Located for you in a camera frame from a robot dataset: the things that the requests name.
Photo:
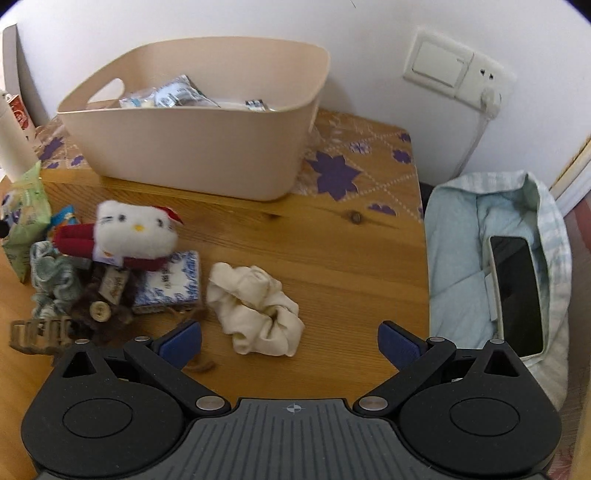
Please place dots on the purple flower patterned cloth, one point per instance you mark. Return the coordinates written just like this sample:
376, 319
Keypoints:
341, 170

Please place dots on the white wall switch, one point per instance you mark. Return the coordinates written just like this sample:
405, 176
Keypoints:
436, 62

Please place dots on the brown hair claw clip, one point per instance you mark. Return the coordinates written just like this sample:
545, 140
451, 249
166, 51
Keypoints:
37, 334

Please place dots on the blue white tissue pack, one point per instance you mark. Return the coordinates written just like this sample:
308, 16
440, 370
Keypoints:
175, 281

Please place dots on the wooden desktop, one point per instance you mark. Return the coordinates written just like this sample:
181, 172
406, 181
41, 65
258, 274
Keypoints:
323, 258

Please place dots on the small blue orange packet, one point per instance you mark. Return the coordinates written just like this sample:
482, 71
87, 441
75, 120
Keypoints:
64, 219

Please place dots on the light blue cloth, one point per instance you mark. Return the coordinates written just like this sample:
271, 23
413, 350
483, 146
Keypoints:
457, 277

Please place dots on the beige plastic basket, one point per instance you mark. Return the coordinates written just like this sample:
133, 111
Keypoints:
184, 138

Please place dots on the flat white blue packet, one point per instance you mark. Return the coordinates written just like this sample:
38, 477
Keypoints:
251, 105

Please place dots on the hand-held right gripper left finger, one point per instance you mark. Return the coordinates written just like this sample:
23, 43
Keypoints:
182, 345

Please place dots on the green snack packet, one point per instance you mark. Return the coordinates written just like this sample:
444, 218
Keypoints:
27, 217

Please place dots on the grey upright board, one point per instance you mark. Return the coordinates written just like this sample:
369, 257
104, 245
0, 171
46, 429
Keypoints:
21, 60

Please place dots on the cream scrunchie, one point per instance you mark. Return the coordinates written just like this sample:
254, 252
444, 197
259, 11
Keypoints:
254, 304

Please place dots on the green checked scrunchie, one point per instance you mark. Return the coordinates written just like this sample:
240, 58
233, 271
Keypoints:
51, 277

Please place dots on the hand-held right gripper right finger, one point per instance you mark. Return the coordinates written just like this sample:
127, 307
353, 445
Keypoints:
397, 347

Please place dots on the white wall socket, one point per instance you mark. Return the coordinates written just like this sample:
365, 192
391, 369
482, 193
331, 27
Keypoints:
489, 74

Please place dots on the red and white box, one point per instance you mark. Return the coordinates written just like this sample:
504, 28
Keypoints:
19, 113

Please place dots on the white plug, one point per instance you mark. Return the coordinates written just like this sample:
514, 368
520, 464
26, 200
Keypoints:
490, 99

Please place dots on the small clear packet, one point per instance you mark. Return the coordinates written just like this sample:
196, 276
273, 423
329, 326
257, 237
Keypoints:
136, 100

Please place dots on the white cat plush toy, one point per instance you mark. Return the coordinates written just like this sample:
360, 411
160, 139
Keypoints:
134, 228

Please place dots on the clear blue printed packet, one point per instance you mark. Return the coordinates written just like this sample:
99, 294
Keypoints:
182, 92

